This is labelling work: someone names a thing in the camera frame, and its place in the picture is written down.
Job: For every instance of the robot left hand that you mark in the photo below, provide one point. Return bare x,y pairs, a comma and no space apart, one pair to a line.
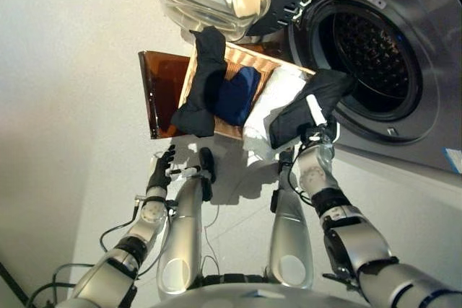
160,174

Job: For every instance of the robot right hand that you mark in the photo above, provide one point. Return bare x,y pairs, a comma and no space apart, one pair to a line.
319,131

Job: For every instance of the white garment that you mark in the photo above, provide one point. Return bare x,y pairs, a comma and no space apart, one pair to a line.
278,91

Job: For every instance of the blue garment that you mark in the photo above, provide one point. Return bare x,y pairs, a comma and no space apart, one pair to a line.
236,95

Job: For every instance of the robot right arm silver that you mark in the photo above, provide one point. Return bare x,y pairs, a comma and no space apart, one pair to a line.
361,236

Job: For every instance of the robot left arm silver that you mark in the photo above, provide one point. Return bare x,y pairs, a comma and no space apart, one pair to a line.
144,225

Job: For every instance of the grey washing machine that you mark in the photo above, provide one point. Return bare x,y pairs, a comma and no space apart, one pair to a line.
415,16

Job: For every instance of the robot left foot black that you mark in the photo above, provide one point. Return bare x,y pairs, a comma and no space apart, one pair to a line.
207,162

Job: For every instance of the robot left leg silver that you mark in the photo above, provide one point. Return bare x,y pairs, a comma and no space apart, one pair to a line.
184,232

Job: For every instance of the robot leg silver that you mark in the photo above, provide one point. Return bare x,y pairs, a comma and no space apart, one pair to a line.
288,236
184,232

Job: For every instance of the amber acrylic stand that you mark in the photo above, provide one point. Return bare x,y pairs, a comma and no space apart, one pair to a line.
164,88

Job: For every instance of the wicker laundry basket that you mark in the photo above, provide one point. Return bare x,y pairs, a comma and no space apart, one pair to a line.
249,57

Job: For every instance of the robot right leg silver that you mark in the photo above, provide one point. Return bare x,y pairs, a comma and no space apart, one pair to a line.
288,236

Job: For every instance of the long black garment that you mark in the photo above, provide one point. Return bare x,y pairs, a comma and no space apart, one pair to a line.
205,70

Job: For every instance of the blue white info sticker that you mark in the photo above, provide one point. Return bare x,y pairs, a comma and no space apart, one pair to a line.
454,160

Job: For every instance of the robot torso grey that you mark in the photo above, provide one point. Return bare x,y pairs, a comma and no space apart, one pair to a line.
260,297

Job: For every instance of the dark edged grey panel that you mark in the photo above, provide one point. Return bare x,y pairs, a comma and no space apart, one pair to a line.
12,282

